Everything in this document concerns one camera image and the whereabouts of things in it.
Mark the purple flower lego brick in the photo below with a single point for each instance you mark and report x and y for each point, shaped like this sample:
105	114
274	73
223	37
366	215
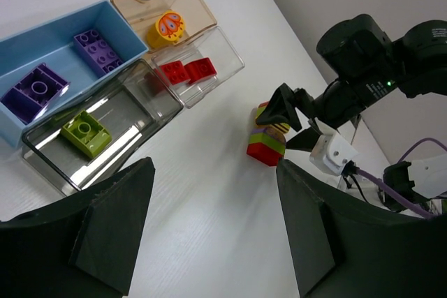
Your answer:
30	97

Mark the clear container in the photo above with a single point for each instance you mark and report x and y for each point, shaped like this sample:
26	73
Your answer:
212	43

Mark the red green striped lego stack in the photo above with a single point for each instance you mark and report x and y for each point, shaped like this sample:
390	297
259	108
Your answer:
267	145

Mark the red rounded lego brick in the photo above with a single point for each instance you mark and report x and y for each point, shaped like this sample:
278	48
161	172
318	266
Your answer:
175	72

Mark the striped burger lego stack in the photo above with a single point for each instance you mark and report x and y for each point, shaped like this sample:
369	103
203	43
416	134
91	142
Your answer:
271	113

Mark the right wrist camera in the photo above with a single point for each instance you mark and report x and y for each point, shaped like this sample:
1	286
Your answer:
332	153

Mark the red curved lego brick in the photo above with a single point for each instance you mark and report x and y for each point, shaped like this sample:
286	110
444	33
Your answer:
200	69

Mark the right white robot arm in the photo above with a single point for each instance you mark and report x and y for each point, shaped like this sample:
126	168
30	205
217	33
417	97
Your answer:
369	66

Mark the green lego brick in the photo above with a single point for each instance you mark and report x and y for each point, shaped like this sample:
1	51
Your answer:
86	134

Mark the blue container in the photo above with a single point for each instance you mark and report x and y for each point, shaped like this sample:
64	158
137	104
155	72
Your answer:
52	43

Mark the orange translucent container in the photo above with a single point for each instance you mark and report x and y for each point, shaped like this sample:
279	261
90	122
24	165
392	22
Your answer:
144	17

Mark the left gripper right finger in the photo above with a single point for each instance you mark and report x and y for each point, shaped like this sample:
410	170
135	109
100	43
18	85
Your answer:
344	247

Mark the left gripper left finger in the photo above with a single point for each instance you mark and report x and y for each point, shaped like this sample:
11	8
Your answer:
84	245

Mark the smoky grey container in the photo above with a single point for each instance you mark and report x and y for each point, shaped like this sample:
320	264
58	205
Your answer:
133	106

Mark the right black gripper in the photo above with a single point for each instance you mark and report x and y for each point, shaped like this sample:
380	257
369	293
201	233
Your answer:
334	107

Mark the yellow rounded lego brick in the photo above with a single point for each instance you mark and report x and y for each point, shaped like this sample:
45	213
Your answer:
167	30

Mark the purple rounded lego brick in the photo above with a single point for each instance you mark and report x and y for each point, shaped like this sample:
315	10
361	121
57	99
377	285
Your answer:
96	52

